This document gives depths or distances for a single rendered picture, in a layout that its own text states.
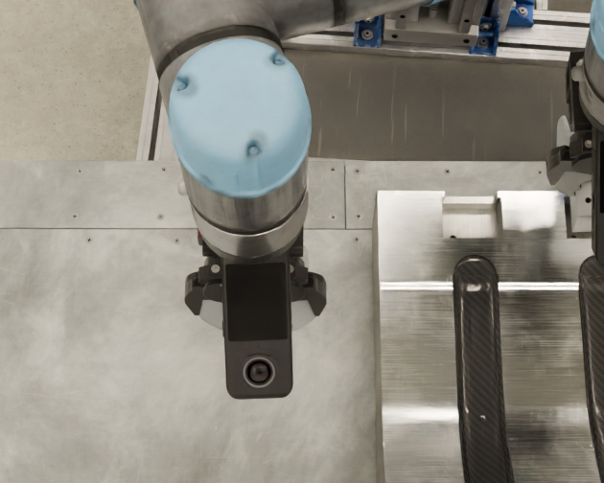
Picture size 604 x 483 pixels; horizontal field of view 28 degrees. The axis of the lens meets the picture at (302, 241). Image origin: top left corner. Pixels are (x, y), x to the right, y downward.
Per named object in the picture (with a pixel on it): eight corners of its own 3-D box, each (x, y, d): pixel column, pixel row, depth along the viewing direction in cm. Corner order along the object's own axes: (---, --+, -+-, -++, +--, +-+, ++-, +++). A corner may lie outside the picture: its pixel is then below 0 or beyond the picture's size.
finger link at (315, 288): (337, 296, 92) (311, 258, 84) (337, 315, 91) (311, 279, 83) (277, 300, 93) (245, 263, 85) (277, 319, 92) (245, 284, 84)
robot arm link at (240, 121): (285, 4, 65) (330, 140, 62) (287, 98, 76) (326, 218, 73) (144, 39, 65) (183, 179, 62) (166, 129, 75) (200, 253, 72)
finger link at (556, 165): (588, 166, 98) (626, 132, 89) (590, 186, 98) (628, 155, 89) (532, 164, 97) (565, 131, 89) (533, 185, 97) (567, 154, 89)
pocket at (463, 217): (436, 206, 110) (441, 190, 107) (494, 206, 110) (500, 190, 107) (438, 252, 108) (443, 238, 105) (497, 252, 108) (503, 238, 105)
